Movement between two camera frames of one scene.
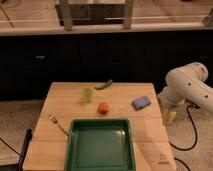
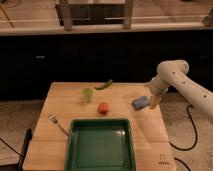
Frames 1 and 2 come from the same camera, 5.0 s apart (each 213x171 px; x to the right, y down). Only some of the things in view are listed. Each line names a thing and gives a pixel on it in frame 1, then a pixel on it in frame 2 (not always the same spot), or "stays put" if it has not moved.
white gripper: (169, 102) → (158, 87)
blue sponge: (140, 102) stays put
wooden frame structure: (95, 12) stays put
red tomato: (103, 108) stays put
